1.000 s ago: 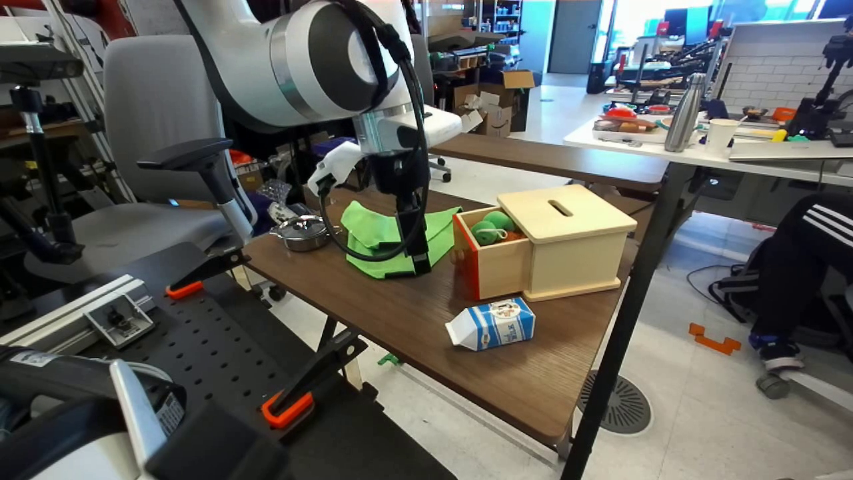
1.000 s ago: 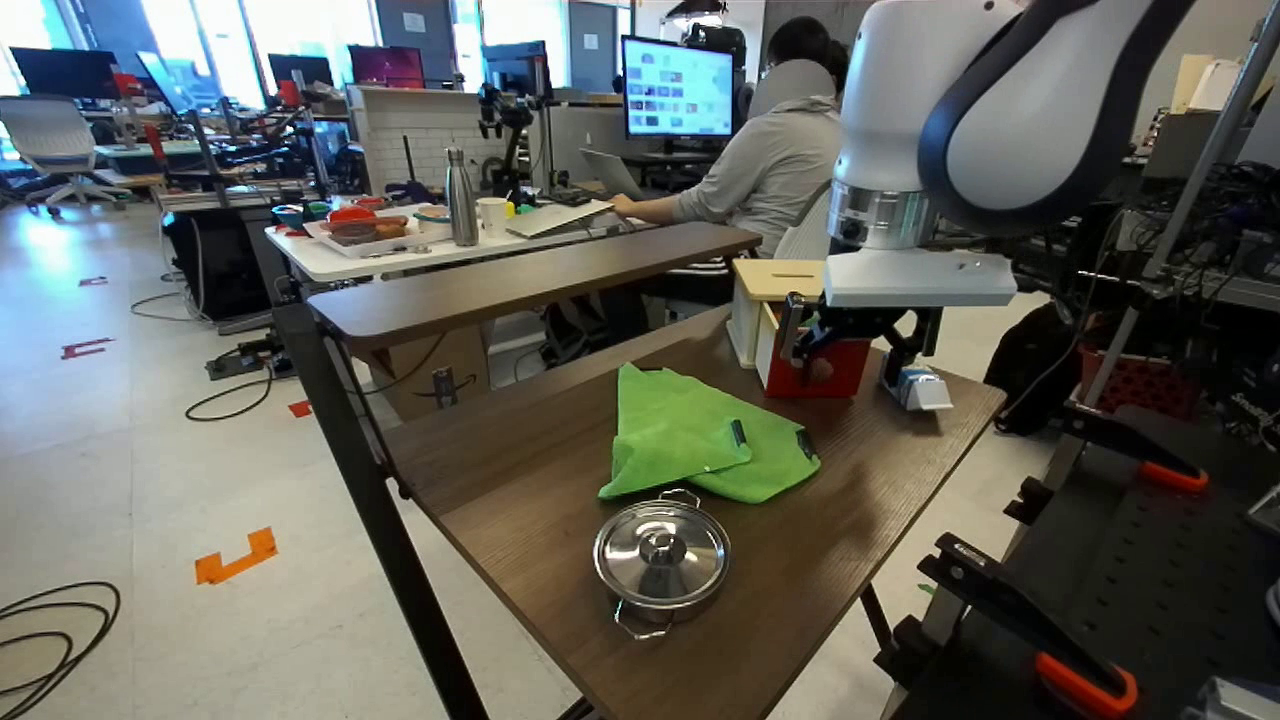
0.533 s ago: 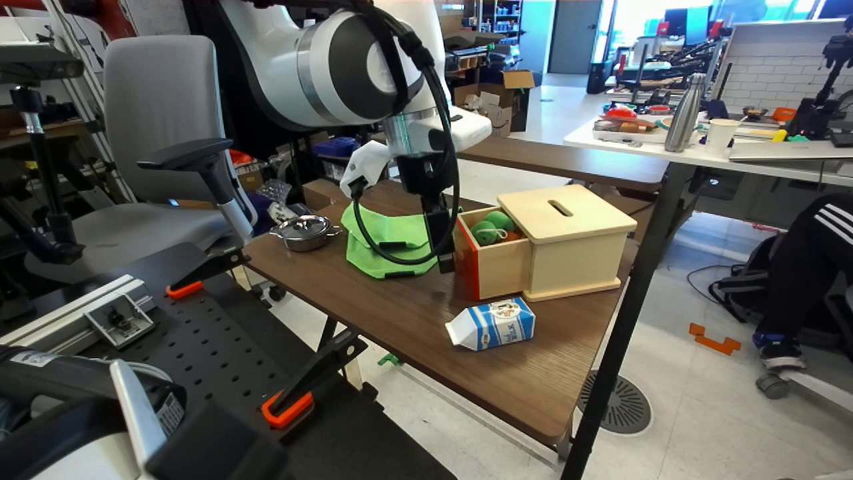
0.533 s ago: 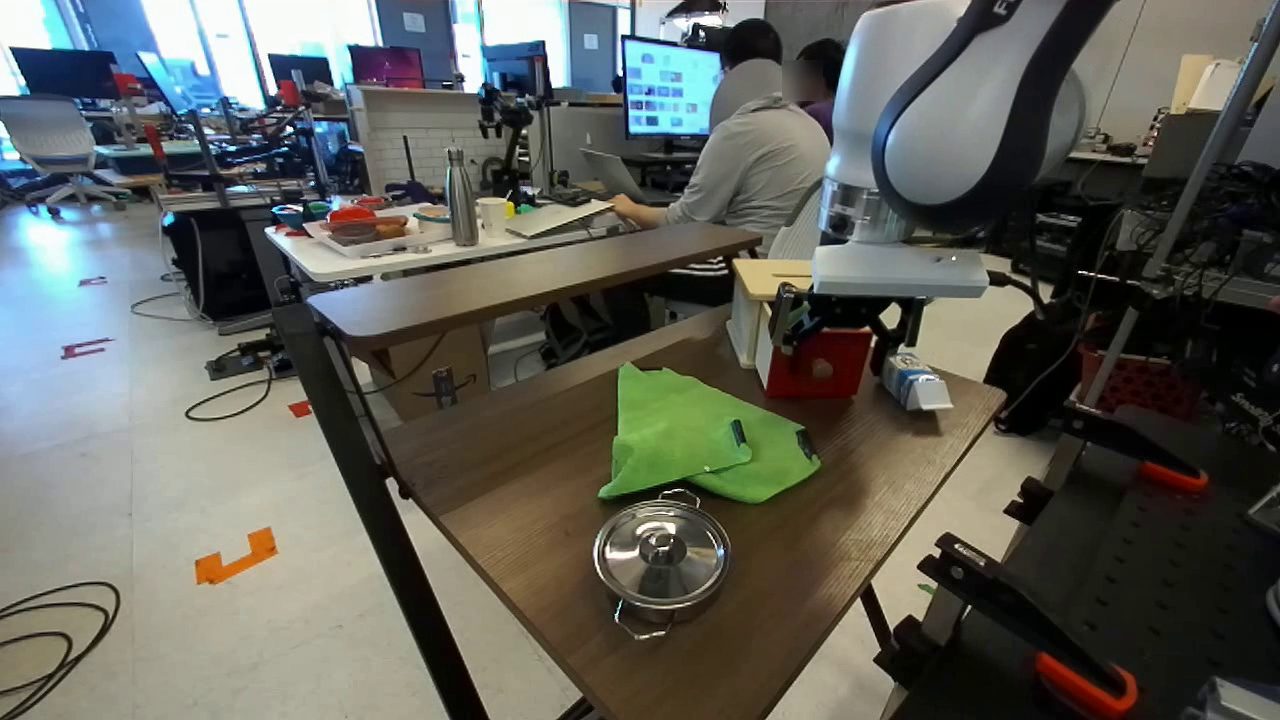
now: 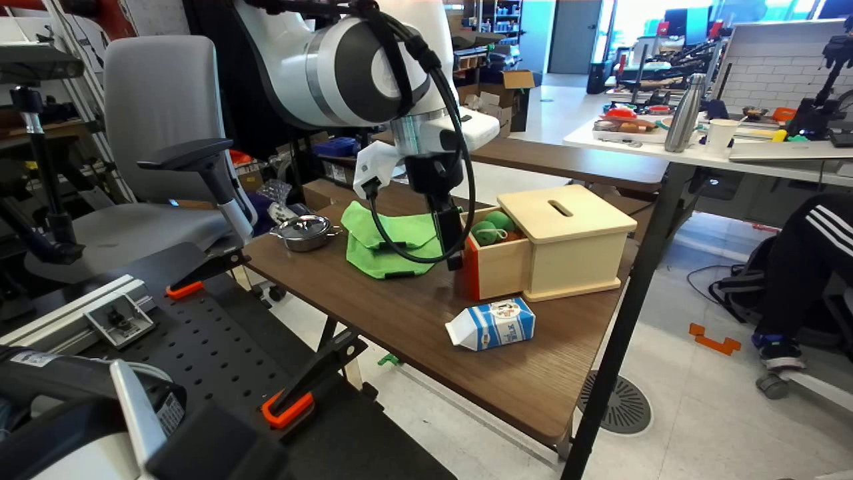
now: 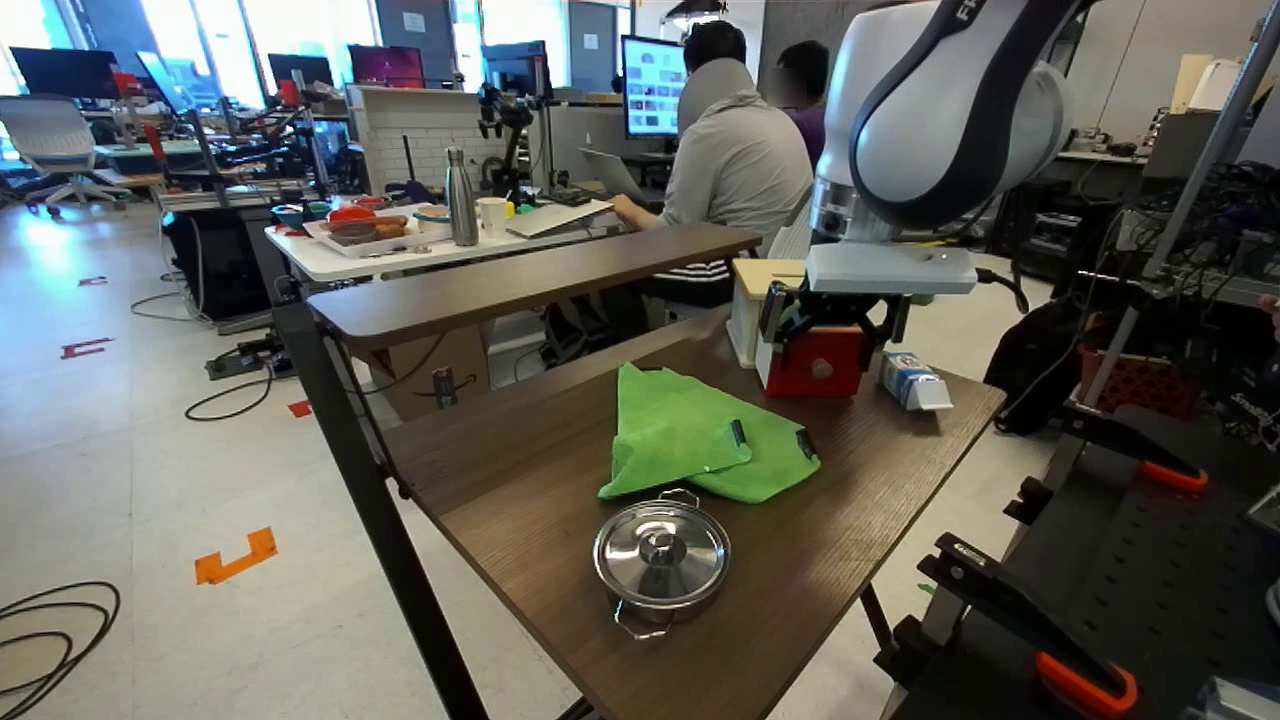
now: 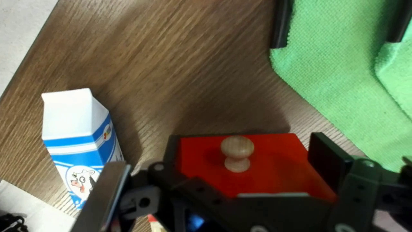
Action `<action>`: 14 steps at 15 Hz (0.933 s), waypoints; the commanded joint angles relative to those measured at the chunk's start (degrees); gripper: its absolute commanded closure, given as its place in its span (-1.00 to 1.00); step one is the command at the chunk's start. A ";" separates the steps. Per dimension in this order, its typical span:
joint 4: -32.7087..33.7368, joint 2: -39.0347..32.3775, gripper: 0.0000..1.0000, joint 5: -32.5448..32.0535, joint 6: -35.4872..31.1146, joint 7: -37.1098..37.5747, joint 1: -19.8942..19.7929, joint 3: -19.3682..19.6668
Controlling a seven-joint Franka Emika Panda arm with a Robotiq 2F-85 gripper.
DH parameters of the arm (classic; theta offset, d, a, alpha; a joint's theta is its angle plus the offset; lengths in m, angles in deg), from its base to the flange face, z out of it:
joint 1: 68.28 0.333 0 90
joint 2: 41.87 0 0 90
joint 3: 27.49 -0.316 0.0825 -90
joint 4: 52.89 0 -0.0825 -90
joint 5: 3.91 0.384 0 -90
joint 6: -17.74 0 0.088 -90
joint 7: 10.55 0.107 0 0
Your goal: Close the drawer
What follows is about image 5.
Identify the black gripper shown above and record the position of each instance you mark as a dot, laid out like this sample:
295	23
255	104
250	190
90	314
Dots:
432	174

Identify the white black robot base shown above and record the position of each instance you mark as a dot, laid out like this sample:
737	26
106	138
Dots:
90	418

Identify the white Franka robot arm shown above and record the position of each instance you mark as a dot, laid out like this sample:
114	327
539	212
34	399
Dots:
338	71

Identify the green toy in drawer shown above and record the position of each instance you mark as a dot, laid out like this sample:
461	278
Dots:
491	228

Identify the green cloth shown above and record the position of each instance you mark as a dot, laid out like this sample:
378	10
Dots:
390	240

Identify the blue white milk carton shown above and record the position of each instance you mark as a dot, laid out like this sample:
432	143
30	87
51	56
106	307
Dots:
493	324

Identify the light wooden box with slot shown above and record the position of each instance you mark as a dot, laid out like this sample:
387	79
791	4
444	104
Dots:
573	244

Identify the small metal pot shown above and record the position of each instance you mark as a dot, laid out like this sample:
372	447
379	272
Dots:
304	232

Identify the cardboard boxes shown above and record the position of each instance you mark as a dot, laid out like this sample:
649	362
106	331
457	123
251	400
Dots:
516	94

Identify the black table leg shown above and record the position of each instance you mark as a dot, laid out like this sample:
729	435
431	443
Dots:
621	330

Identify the large black orange clamp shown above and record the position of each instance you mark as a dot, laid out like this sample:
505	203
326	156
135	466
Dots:
310	378

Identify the round floor drain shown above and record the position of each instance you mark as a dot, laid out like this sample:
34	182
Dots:
627	406

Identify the black perforated mounting board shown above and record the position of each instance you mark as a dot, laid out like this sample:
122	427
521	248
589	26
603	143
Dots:
230	355

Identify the small black orange clamp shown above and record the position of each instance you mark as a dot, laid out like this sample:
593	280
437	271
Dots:
204	272

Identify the stainless steel bottle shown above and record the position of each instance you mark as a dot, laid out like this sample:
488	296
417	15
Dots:
684	112

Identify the white cup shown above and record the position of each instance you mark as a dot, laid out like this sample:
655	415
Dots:
720	135

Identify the grey office chair with armrest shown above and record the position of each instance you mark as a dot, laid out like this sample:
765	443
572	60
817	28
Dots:
160	115

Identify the blue sneaker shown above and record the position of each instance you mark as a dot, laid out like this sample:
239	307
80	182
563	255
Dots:
779	354

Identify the person leg in black trousers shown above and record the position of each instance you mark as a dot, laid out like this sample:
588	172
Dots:
803	258

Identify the white pegboard panel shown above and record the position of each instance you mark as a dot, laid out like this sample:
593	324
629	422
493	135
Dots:
773	66

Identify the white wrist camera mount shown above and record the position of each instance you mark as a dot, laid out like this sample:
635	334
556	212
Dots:
375	167

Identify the aluminium rail profile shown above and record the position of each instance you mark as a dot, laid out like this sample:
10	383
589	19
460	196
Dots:
70	310

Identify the black camera tripod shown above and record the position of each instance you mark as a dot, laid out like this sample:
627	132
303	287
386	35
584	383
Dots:
42	178

